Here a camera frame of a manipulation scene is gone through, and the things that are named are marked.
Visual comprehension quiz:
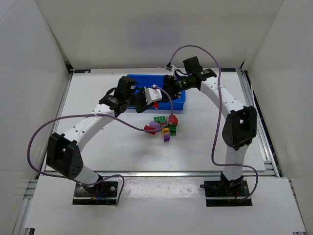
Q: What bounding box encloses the red toothed lego brick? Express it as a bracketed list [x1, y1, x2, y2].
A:
[144, 125, 157, 135]

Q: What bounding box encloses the purple round lego brick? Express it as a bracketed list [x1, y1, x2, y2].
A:
[149, 121, 161, 129]

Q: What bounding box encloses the red oval lego brick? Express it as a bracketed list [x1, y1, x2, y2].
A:
[168, 115, 179, 126]

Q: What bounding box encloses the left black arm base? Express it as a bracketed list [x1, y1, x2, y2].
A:
[72, 178, 119, 206]

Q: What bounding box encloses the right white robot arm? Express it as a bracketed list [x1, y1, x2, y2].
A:
[163, 56, 257, 196]

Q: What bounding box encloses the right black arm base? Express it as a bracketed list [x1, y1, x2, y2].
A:
[200, 180, 252, 207]

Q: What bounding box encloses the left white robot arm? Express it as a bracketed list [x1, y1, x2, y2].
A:
[46, 76, 162, 188]

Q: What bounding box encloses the blue divided plastic bin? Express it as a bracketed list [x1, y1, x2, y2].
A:
[126, 74, 186, 112]

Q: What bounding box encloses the green flat lego plate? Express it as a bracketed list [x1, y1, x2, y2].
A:
[154, 116, 167, 124]

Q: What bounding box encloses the stacked multicolour lego column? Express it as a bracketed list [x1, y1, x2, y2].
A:
[161, 122, 170, 142]

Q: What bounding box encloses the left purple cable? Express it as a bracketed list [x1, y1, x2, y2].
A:
[27, 84, 175, 206]

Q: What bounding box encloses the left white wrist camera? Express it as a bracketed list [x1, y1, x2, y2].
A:
[144, 85, 162, 105]

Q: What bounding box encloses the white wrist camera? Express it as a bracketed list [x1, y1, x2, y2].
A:
[164, 62, 177, 74]
[144, 85, 162, 105]

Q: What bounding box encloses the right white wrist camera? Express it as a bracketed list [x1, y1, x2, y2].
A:
[164, 62, 177, 74]

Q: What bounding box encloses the aluminium front rail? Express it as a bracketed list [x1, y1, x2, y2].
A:
[96, 169, 277, 177]

